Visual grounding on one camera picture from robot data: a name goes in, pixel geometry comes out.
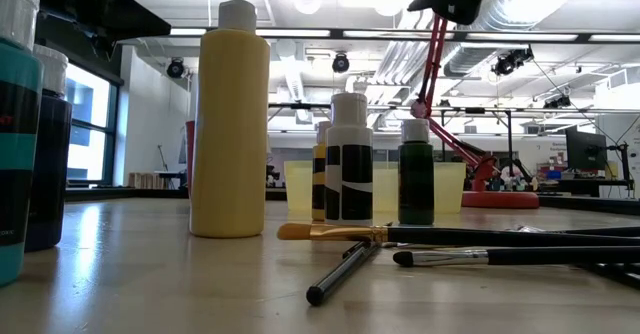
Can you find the large yellow paint bottle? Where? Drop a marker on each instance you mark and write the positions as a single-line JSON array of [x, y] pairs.
[[230, 124]]

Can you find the gold ferrule paintbrush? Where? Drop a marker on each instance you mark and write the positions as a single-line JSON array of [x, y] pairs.
[[450, 236]]

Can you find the small white paint bottle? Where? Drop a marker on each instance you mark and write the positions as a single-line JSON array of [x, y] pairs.
[[350, 174]]

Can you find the small navy paint bottle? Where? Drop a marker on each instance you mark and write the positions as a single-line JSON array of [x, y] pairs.
[[50, 174]]

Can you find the small yellow paint bottle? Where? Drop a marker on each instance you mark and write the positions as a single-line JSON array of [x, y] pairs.
[[318, 174]]

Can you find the small green paint bottle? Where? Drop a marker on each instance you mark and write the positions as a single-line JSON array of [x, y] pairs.
[[416, 184]]

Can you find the overhead light bar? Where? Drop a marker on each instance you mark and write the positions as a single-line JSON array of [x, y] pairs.
[[300, 33]]

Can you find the large window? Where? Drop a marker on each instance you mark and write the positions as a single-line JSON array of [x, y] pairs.
[[90, 124]]

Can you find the silver ventilation duct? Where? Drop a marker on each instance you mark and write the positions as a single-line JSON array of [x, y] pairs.
[[465, 59]]

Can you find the silver ferrule black paintbrush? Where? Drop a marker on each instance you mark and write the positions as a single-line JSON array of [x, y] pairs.
[[600, 232]]

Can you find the black background monitor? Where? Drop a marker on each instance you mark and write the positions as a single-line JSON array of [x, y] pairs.
[[585, 149]]

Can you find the red desk lamp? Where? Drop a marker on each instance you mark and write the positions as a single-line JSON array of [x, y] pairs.
[[500, 200]]

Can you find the round black-tipped silver ferrule paintbrush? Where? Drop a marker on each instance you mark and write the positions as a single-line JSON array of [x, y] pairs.
[[525, 256]]

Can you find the small teal paint bottle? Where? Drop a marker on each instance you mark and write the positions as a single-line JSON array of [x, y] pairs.
[[20, 149]]

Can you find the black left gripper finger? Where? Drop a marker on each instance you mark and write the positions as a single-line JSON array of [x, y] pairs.
[[132, 16]]

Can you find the stack of wooden crates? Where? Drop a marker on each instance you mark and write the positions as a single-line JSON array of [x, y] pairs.
[[145, 180]]

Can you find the translucent yellow plastic tray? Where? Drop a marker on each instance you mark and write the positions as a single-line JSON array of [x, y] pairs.
[[450, 189]]

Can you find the black background workstation frame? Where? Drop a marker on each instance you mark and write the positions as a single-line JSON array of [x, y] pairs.
[[475, 110]]

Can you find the black ceiling camera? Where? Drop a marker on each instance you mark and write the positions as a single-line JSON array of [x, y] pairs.
[[175, 69], [510, 63], [340, 64]]

